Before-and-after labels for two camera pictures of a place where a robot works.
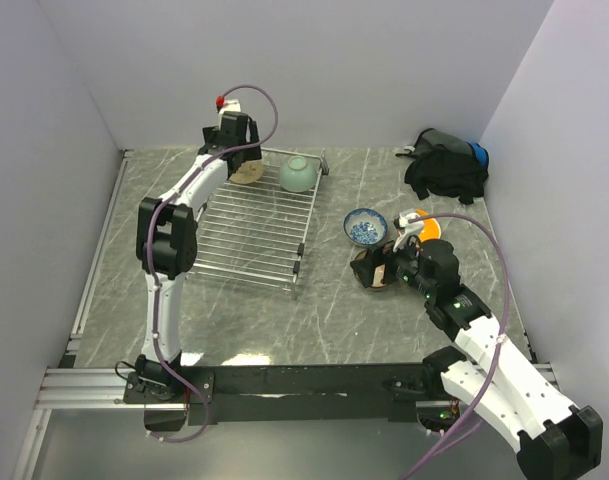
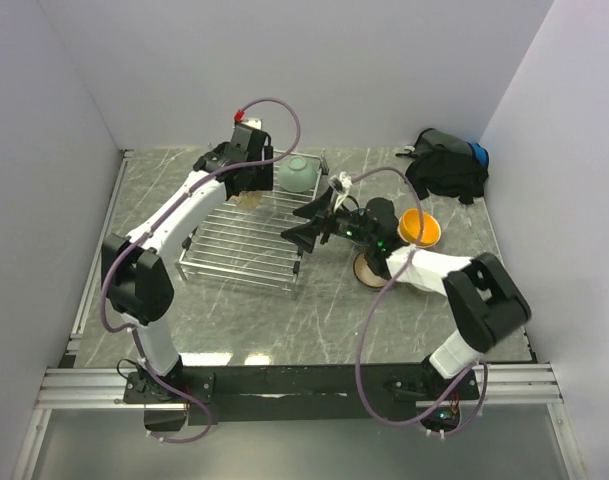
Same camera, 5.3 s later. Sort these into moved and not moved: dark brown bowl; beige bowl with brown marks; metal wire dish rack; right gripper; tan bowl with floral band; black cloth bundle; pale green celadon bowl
Moved: right gripper; beige bowl with brown marks; tan bowl with floral band
Not moved: pale green celadon bowl; metal wire dish rack; dark brown bowl; black cloth bundle
